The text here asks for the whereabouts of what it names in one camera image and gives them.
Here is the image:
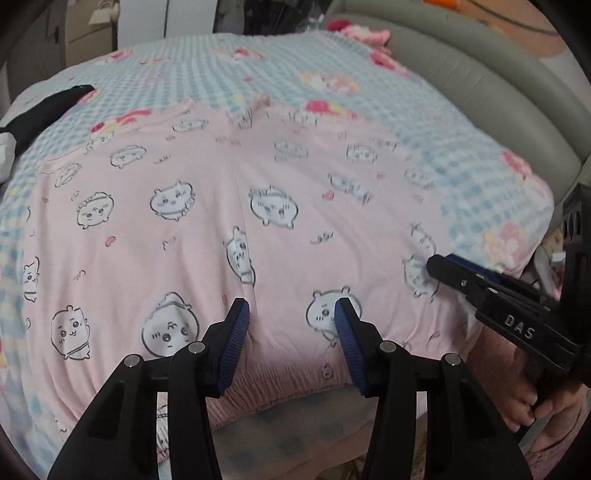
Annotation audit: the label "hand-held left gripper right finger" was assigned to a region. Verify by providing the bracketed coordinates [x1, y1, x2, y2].
[333, 298, 527, 480]

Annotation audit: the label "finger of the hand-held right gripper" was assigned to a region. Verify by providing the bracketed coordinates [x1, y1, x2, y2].
[445, 255, 539, 296]
[426, 255, 490, 305]

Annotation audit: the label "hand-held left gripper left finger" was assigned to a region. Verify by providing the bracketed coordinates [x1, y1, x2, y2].
[48, 298, 251, 480]

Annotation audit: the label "pink cartoon print pants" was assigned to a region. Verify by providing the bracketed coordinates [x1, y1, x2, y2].
[0, 95, 499, 462]

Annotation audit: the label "person's right hand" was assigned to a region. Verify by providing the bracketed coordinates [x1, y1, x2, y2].
[501, 344, 587, 432]

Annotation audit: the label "pink fluffy rug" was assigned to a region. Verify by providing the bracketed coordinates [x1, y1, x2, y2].
[508, 415, 591, 480]

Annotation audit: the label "blue checkered printed blanket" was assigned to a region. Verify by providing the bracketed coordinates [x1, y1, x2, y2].
[0, 30, 555, 480]

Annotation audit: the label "grey padded bed headboard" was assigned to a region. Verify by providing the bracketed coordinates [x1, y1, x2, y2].
[323, 0, 591, 208]

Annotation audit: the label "pink plush toy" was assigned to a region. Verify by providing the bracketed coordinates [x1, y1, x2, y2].
[330, 18, 391, 47]

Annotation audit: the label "white garment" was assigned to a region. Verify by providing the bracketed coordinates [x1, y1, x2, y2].
[0, 131, 17, 181]

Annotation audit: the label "black garment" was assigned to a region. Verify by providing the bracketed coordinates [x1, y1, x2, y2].
[0, 84, 95, 144]

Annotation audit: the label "beige cabinet with bag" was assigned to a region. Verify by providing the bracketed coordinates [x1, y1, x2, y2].
[65, 0, 121, 65]

